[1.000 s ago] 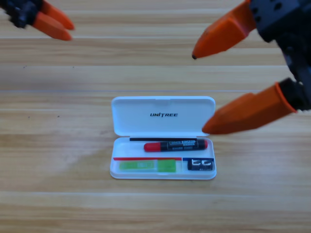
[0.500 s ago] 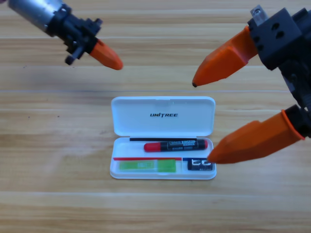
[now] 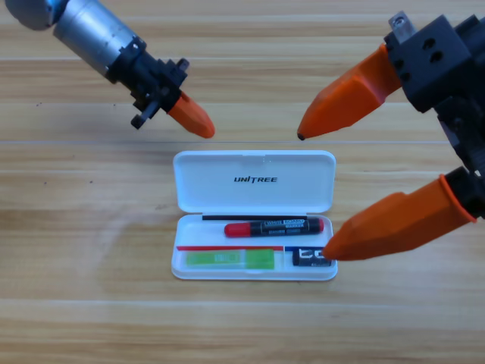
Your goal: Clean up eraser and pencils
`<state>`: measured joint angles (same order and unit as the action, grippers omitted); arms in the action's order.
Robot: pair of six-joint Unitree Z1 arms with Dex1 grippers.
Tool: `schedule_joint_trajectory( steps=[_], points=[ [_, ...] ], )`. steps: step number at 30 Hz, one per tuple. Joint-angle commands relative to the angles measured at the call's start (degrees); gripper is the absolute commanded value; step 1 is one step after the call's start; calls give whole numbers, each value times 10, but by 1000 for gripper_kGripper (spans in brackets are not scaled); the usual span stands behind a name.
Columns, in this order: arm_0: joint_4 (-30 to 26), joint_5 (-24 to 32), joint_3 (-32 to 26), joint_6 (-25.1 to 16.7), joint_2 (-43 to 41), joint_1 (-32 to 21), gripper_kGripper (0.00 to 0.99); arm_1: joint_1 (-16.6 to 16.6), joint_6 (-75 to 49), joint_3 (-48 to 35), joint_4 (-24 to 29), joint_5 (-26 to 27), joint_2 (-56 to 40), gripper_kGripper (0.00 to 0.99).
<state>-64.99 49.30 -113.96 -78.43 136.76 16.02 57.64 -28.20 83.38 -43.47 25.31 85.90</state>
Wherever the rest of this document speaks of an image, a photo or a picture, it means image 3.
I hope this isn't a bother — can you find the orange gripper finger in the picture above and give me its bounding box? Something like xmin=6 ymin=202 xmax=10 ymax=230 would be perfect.
xmin=324 ymin=176 xmax=477 ymax=262

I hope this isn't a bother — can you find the green and white glue stick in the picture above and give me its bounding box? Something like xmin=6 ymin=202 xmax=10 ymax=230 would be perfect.
xmin=185 ymin=249 xmax=276 ymax=271

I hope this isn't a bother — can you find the white Unitree pencil case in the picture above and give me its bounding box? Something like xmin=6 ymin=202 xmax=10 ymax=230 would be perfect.
xmin=171 ymin=149 xmax=339 ymax=282

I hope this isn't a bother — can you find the black eraser with white print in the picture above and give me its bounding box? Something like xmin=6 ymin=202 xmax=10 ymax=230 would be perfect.
xmin=292 ymin=247 xmax=333 ymax=268

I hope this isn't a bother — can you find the black marker with red cap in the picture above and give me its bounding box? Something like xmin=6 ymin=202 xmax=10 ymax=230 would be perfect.
xmin=224 ymin=218 xmax=325 ymax=238

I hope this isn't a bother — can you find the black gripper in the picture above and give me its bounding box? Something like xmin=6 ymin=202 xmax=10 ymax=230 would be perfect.
xmin=296 ymin=11 xmax=485 ymax=220
xmin=108 ymin=39 xmax=216 ymax=140

